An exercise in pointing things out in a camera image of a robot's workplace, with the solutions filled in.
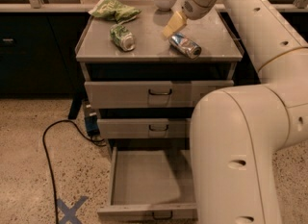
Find silver blue redbull can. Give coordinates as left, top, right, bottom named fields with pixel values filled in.
left=168, top=33, right=202, bottom=60

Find green soda can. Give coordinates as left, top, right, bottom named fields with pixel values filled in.
left=110, top=24, right=136, bottom=51

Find blue tape cross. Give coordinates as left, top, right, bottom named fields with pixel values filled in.
left=57, top=196, right=88, bottom=224

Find grey middle drawer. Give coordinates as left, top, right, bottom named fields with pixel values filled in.
left=97, top=118, right=190, bottom=138

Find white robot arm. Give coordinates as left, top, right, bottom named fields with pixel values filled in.
left=163, top=0, right=308, bottom=224

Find grey drawer cabinet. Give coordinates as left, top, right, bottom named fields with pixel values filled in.
left=76, top=0, right=243, bottom=147

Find grey drawer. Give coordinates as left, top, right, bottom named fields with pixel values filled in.
left=85, top=80, right=234, bottom=109
left=97, top=146, right=197, bottom=222
left=97, top=118, right=190, bottom=138

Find green chip bag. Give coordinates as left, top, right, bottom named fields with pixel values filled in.
left=89, top=0, right=141, bottom=24

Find grey top drawer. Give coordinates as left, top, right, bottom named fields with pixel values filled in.
left=85, top=80, right=234, bottom=109

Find blue power box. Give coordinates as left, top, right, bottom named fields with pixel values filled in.
left=83, top=104, right=100, bottom=137

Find black cable left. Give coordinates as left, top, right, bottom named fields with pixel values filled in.
left=41, top=119, right=107, bottom=224

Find grey bottom drawer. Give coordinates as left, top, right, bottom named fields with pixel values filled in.
left=97, top=146, right=197, bottom=222

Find dark counter cabinets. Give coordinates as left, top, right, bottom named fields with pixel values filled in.
left=0, top=10, right=256, bottom=97

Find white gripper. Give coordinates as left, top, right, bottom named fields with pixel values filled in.
left=163, top=0, right=217, bottom=38

